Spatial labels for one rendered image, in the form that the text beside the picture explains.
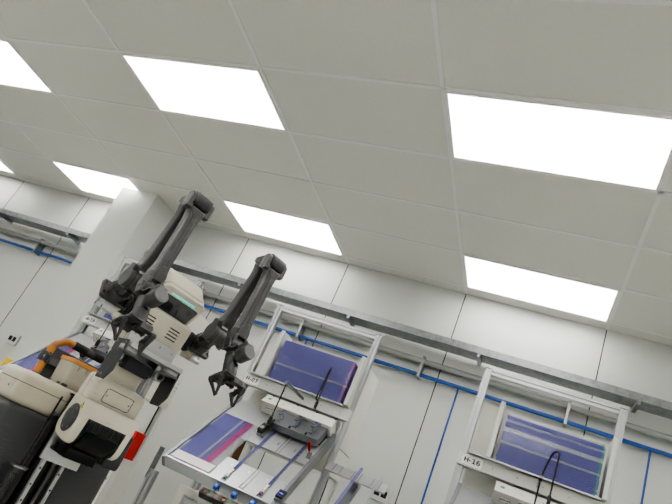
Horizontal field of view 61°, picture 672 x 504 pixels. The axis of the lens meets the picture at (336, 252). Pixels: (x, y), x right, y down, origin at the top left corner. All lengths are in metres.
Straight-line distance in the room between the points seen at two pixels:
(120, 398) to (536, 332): 3.76
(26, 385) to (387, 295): 3.68
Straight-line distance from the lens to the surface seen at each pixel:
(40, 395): 2.54
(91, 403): 2.30
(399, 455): 5.00
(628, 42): 2.93
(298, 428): 3.52
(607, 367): 5.22
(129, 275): 2.22
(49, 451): 2.51
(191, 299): 2.38
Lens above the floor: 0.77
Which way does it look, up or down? 23 degrees up
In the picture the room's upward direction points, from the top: 25 degrees clockwise
